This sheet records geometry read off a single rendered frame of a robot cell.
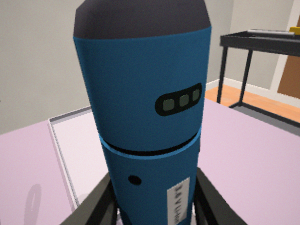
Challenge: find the shallow light grey rectangular tray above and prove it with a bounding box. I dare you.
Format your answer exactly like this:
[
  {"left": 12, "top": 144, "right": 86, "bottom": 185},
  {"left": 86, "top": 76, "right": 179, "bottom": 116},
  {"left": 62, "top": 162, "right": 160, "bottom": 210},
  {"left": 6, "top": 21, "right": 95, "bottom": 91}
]
[{"left": 48, "top": 106, "right": 108, "bottom": 210}]

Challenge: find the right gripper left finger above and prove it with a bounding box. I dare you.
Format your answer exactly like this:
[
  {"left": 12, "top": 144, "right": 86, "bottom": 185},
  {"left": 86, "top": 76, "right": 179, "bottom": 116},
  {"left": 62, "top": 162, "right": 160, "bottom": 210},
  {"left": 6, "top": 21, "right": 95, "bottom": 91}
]
[{"left": 60, "top": 172, "right": 118, "bottom": 225}]

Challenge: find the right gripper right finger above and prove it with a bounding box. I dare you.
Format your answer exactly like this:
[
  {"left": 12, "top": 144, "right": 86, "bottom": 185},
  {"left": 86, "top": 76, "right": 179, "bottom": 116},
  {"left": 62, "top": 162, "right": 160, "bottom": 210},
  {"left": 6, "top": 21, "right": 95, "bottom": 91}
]
[{"left": 193, "top": 167, "right": 248, "bottom": 225}]

